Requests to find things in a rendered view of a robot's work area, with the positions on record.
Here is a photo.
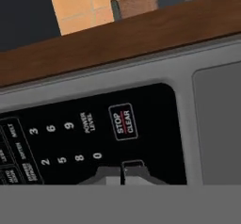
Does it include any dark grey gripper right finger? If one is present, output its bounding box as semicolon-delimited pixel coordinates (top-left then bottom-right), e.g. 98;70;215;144
121;162;168;186

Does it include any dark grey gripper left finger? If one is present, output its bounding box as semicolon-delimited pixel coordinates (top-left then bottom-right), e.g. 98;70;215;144
77;166;122;186

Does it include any grey microwave with black panel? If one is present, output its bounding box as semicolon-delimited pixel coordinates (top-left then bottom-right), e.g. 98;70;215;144
0;34;241;186

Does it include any brown wooden chair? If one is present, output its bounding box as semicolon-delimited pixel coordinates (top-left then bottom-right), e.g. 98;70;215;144
109;0;160;23

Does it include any dark grey cupboard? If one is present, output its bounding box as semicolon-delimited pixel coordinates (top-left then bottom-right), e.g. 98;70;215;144
0;0;62;53

